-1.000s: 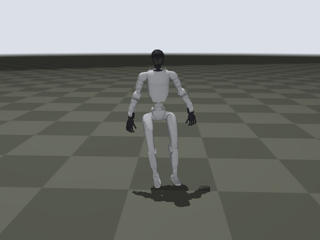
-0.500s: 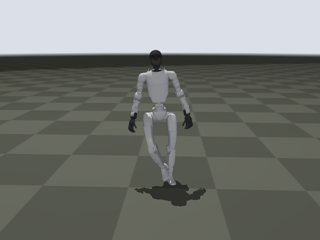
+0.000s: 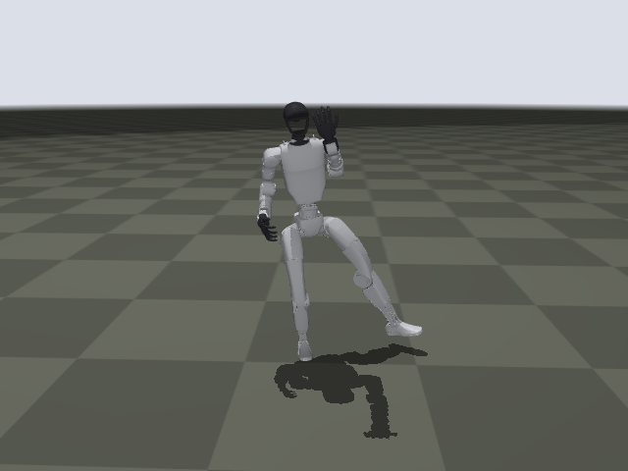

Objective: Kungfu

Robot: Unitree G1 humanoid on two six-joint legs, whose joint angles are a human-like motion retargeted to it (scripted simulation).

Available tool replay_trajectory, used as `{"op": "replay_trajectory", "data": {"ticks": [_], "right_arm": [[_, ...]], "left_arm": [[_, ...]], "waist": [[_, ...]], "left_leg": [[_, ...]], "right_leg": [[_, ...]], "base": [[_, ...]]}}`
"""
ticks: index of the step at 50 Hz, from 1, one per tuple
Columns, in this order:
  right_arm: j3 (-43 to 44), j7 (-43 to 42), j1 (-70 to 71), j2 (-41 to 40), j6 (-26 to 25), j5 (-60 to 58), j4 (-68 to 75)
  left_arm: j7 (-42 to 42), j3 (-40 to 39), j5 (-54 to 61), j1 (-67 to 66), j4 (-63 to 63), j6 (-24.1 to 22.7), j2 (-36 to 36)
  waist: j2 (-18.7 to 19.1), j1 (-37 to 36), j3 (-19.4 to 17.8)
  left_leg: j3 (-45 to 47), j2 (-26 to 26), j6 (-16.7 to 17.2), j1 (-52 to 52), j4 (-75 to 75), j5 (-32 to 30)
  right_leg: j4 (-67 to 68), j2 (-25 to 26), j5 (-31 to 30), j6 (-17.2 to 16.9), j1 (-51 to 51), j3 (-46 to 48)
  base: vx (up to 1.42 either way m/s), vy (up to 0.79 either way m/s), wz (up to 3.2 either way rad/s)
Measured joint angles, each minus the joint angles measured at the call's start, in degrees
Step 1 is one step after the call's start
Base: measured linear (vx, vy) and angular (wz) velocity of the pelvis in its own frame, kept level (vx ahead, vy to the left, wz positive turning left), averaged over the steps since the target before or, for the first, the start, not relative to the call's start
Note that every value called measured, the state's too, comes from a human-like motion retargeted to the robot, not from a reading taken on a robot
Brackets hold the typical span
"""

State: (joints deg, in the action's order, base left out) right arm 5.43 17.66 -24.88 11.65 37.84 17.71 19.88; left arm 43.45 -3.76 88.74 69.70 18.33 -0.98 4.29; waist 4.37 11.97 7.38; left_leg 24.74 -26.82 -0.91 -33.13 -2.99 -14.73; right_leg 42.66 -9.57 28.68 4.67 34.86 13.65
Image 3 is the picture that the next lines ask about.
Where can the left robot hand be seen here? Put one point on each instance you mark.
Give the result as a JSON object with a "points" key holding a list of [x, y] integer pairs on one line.
{"points": [[327, 129]]}

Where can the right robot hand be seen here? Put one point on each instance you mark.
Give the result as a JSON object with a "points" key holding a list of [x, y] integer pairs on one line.
{"points": [[263, 223]]}

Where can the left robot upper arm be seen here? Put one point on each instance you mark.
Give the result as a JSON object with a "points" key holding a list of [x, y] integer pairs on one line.
{"points": [[332, 173]]}

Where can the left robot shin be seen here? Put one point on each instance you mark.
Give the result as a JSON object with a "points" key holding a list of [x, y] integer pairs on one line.
{"points": [[379, 297]]}

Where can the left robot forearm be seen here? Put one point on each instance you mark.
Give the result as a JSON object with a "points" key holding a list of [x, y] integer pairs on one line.
{"points": [[334, 159]]}

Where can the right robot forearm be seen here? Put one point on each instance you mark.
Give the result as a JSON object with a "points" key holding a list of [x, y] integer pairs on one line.
{"points": [[265, 204]]}

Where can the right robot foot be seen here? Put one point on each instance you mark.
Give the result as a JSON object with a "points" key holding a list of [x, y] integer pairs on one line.
{"points": [[304, 352]]}

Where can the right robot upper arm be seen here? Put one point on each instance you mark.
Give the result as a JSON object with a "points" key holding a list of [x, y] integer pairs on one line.
{"points": [[271, 159]]}

